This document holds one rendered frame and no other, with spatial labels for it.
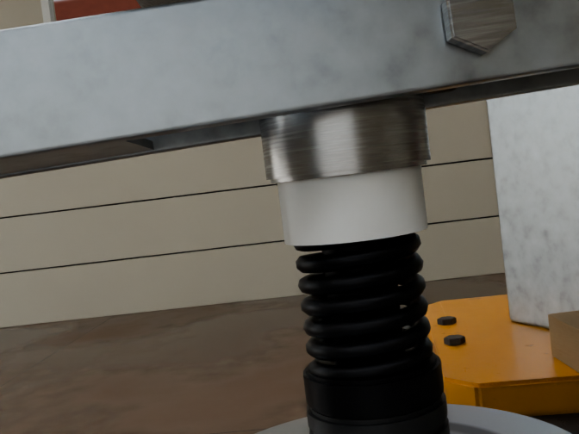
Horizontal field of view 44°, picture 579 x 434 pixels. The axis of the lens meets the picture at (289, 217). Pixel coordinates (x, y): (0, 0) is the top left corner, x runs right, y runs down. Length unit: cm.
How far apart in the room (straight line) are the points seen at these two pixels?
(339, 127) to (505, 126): 73
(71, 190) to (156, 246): 92
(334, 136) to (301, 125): 2
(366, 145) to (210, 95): 7
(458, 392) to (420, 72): 57
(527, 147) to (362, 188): 69
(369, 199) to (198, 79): 9
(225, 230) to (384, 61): 603
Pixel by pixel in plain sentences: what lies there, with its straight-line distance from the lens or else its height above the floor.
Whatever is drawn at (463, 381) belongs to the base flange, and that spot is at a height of 78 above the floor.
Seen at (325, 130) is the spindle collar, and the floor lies 104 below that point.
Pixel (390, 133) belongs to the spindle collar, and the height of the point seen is 104.
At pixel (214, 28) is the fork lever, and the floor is 108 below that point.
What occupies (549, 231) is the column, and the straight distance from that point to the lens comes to 98.
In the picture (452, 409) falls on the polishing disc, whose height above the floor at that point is 87.
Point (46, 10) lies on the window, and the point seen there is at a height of 276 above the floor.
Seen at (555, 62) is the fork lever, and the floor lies 106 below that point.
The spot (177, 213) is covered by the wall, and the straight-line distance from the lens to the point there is 638.
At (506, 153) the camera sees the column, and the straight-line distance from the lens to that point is 103.
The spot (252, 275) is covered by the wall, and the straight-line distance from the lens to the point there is 631.
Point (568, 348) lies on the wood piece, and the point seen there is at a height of 80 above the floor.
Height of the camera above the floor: 102
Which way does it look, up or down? 3 degrees down
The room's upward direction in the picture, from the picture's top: 7 degrees counter-clockwise
